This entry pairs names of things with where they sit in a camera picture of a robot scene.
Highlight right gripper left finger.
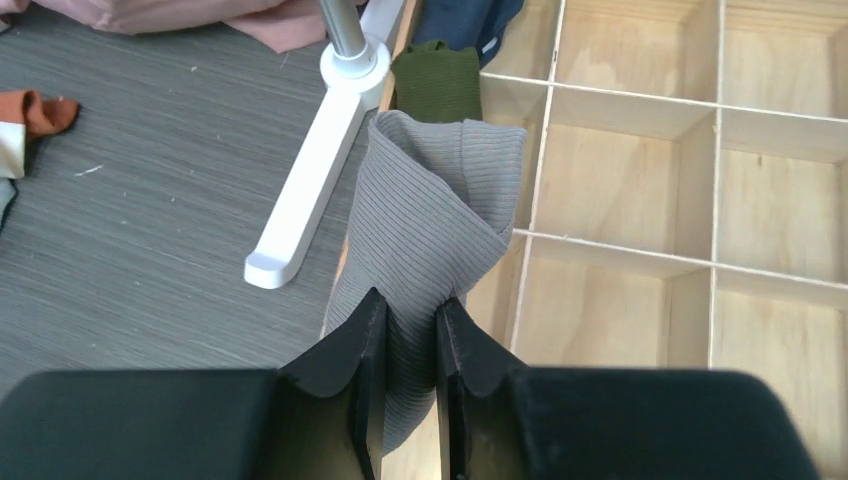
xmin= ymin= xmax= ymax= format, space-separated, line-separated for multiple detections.
xmin=276 ymin=289 xmax=388 ymax=479

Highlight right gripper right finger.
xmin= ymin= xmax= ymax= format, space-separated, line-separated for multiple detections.
xmin=435 ymin=298 xmax=525 ymax=480

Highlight grey underwear cream waistband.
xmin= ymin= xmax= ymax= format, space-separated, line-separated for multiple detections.
xmin=1 ymin=121 xmax=26 ymax=226
xmin=326 ymin=110 xmax=526 ymax=452

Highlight orange underwear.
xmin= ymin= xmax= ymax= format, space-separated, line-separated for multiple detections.
xmin=1 ymin=90 xmax=80 ymax=141

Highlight wooden compartment tray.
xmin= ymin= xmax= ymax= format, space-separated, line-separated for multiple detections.
xmin=317 ymin=0 xmax=848 ymax=480

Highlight dark green rolled garment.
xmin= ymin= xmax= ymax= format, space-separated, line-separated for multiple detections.
xmin=391 ymin=40 xmax=483 ymax=123

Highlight dark blue rolled garment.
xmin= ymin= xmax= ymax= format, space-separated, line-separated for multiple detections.
xmin=411 ymin=0 xmax=524 ymax=67

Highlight pink shorts on hanger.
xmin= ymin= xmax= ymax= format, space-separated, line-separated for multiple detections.
xmin=36 ymin=0 xmax=326 ymax=53

